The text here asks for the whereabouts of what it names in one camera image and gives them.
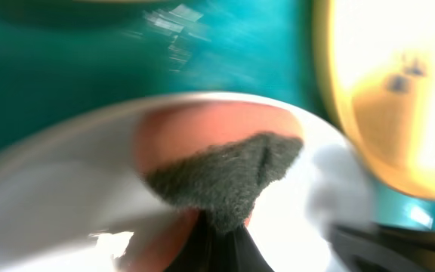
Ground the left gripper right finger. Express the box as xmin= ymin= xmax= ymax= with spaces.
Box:
xmin=224 ymin=225 xmax=273 ymax=272

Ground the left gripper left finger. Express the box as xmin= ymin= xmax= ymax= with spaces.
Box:
xmin=165 ymin=212 xmax=216 ymax=272

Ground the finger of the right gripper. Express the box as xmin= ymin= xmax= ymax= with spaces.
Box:
xmin=329 ymin=225 xmax=435 ymax=272

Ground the white plate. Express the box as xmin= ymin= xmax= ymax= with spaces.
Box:
xmin=0 ymin=92 xmax=375 ymax=271

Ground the yellow plate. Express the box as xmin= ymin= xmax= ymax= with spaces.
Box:
xmin=313 ymin=0 xmax=435 ymax=200

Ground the teal plastic tray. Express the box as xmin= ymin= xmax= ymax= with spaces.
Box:
xmin=0 ymin=1 xmax=435 ymax=230

